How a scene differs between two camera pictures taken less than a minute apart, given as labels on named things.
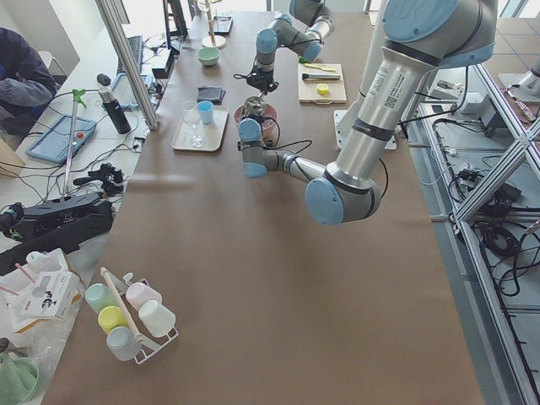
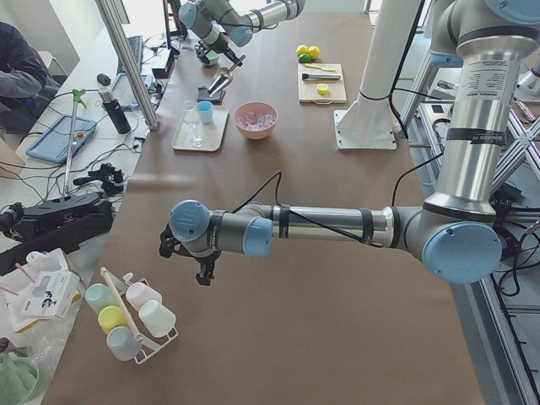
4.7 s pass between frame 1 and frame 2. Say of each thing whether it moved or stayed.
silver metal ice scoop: moved
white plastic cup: stayed
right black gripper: moved
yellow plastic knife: stayed
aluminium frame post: stayed
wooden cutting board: stayed
